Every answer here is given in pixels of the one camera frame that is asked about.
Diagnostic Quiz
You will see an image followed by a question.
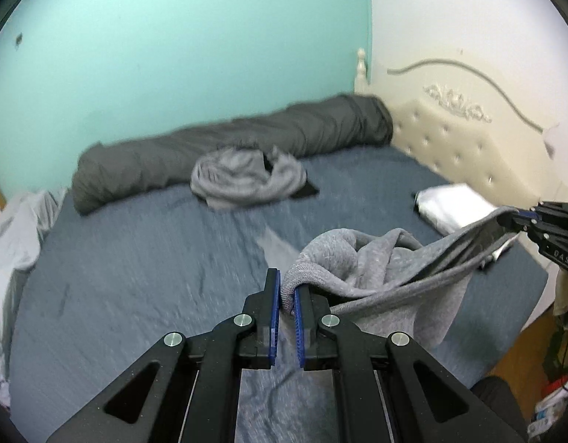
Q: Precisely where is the crumpled grey garment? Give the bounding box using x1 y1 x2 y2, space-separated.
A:
190 145 309 213

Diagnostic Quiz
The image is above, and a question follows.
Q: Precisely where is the dark grey rolled duvet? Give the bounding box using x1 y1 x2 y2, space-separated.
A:
70 93 394 217

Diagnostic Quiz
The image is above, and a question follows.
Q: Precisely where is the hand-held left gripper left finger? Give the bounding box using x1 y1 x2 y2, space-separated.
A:
46 268 282 443

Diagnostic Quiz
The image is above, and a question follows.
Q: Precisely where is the person's leg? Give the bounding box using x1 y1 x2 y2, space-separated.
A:
471 376 529 443

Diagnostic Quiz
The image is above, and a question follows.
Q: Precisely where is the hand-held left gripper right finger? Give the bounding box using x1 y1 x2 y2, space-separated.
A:
293 284 527 443

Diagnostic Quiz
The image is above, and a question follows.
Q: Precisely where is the colourful packets pile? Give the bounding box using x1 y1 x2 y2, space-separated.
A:
528 374 568 443

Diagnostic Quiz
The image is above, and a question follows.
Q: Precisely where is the light grey cloth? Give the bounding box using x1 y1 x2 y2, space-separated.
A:
0 189 68 356

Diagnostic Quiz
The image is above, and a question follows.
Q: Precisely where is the white folded clothes stack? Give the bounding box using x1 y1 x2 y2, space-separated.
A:
414 183 520 261

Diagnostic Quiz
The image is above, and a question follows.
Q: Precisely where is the grey knit sweater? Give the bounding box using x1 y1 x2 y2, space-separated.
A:
256 207 520 351

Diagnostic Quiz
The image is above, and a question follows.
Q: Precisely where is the cream tufted headboard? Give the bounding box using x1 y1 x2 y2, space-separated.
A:
371 58 568 215

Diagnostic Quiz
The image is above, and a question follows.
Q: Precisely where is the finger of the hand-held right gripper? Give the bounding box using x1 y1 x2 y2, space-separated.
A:
517 201 568 223
513 218 561 251

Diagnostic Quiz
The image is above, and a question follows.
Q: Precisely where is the blue bed sheet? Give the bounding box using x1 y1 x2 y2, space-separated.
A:
7 145 550 443

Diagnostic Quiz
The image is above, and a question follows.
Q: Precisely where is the white bed post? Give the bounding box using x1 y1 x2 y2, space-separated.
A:
354 48 370 93

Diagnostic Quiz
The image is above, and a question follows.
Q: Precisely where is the person's right hand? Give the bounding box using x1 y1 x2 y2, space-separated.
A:
554 265 568 317

